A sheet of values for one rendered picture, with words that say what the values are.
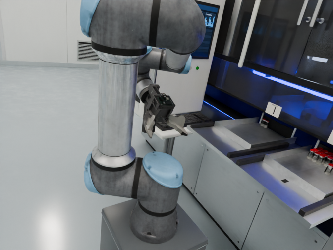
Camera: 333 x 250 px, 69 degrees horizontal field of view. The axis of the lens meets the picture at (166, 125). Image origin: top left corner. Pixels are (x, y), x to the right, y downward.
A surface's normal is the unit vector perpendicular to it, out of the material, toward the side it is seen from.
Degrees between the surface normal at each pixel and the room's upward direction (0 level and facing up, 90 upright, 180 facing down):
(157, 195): 90
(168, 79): 90
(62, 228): 0
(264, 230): 90
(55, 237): 0
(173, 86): 90
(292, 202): 0
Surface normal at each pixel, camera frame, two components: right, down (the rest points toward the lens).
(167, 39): 0.10, 0.91
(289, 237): -0.87, 0.07
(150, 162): 0.28, -0.87
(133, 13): -0.03, 0.39
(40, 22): 0.47, 0.43
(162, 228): 0.36, 0.14
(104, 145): -0.43, 0.39
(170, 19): 0.18, 0.41
